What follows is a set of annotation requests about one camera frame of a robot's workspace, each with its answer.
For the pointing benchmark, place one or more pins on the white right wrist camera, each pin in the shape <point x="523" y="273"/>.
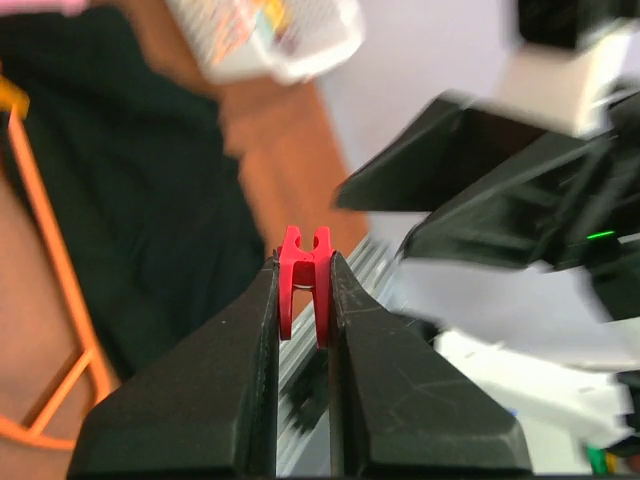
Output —
<point x="572" y="52"/>

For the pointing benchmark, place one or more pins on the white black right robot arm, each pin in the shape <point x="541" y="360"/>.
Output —
<point x="597" y="405"/>

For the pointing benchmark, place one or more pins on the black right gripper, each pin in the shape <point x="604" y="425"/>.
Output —
<point x="575" y="215"/>

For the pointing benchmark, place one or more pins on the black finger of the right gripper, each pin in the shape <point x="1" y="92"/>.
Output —
<point x="448" y="146"/>

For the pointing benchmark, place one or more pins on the black underwear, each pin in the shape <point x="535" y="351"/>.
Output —
<point x="160" y="233"/>

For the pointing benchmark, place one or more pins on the red clothespin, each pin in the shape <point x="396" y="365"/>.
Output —
<point x="302" y="270"/>

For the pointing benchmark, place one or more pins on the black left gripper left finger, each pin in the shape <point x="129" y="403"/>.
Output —
<point x="207" y="409"/>

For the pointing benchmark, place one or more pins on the white clothespin basket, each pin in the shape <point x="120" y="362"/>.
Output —
<point x="289" y="41"/>

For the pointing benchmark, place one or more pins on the orange plastic hanger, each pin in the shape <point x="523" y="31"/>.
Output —
<point x="52" y="367"/>

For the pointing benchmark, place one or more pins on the aluminium rail frame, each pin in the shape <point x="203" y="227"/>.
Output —
<point x="303" y="439"/>

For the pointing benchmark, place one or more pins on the orange clothespin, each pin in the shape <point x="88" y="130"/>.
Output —
<point x="12" y="98"/>

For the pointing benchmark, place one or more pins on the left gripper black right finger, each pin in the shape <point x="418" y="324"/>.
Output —
<point x="397" y="407"/>

